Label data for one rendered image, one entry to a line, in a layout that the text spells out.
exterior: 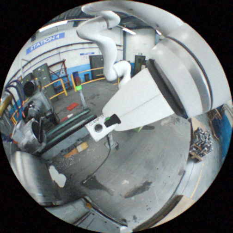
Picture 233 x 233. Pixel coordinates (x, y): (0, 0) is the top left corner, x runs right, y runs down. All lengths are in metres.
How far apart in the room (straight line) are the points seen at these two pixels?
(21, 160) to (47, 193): 0.14
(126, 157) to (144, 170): 0.14
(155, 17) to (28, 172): 0.49
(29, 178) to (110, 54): 0.66
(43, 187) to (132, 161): 0.47
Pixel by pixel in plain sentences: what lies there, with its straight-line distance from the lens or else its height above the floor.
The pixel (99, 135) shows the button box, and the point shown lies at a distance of 0.24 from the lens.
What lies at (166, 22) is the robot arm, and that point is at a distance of 0.19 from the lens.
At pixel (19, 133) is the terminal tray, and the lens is 0.55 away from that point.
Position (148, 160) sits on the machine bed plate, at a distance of 0.50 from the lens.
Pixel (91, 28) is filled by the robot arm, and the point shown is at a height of 1.45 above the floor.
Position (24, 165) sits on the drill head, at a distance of 0.35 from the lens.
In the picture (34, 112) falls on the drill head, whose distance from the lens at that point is 0.73.
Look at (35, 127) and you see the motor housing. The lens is 0.64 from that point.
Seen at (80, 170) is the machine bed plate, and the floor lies 0.80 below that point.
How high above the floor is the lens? 1.26
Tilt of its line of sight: 45 degrees down
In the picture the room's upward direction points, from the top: straight up
